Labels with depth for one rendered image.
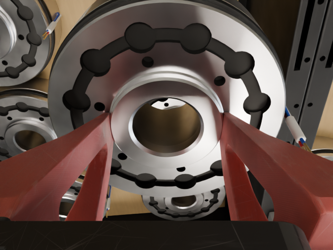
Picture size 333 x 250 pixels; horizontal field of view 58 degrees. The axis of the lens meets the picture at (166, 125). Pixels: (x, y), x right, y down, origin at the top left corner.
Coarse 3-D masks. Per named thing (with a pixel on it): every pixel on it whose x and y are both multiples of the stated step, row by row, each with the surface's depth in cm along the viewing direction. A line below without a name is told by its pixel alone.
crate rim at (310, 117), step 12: (324, 24) 16; (324, 36) 17; (324, 48) 17; (324, 60) 17; (312, 72) 18; (324, 72) 18; (312, 84) 18; (324, 84) 19; (312, 96) 19; (324, 96) 19; (312, 108) 20; (300, 120) 20; (312, 120) 20; (312, 132) 21; (312, 144) 22
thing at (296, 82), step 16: (304, 0) 15; (320, 0) 16; (304, 16) 16; (320, 16) 16; (304, 32) 18; (288, 48) 17; (304, 48) 17; (288, 64) 18; (304, 64) 18; (288, 80) 18; (304, 80) 18; (288, 96) 19; (288, 128) 21; (272, 208) 27
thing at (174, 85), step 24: (168, 72) 12; (120, 96) 12; (144, 96) 12; (168, 96) 12; (192, 96) 12; (216, 96) 12; (120, 120) 12; (216, 120) 12; (120, 144) 13; (144, 144) 13; (192, 144) 13; (216, 144) 13; (168, 168) 14
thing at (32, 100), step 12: (0, 96) 27; (12, 96) 26; (24, 96) 27; (36, 96) 27; (0, 108) 28; (12, 108) 28; (24, 108) 28; (36, 108) 28; (0, 120) 28; (12, 120) 28; (36, 120) 28; (48, 120) 28; (0, 132) 29; (0, 144) 30; (0, 156) 31; (12, 156) 31
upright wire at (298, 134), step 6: (288, 114) 13; (288, 120) 13; (294, 120) 13; (288, 126) 13; (294, 126) 13; (294, 132) 12; (300, 132) 12; (294, 138) 12; (300, 138) 12; (300, 144) 12; (306, 144) 12
